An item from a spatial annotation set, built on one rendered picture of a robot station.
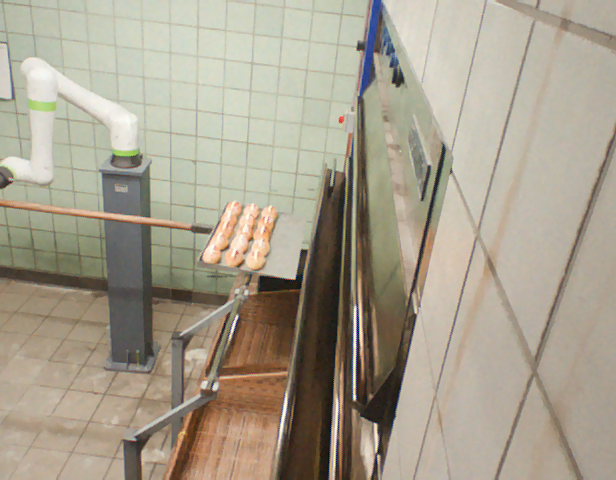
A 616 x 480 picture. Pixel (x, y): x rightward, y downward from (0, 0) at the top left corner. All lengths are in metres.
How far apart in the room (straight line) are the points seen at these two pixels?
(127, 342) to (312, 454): 2.38
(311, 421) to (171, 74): 2.60
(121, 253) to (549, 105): 2.91
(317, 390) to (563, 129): 1.06
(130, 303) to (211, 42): 1.49
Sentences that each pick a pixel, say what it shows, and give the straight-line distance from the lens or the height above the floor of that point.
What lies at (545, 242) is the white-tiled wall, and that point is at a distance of 0.32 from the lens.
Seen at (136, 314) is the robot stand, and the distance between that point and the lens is 3.34.
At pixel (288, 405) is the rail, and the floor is 1.43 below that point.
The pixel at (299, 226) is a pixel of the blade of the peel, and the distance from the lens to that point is 2.51.
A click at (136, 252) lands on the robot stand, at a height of 0.75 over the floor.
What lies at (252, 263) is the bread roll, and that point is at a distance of 2.14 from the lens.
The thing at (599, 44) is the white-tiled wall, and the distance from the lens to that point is 0.31.
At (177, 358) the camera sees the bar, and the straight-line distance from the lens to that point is 2.24.
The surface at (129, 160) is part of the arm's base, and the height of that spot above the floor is 1.24.
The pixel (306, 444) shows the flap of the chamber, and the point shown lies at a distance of 1.21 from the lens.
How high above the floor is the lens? 2.27
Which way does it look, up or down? 27 degrees down
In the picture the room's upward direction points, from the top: 7 degrees clockwise
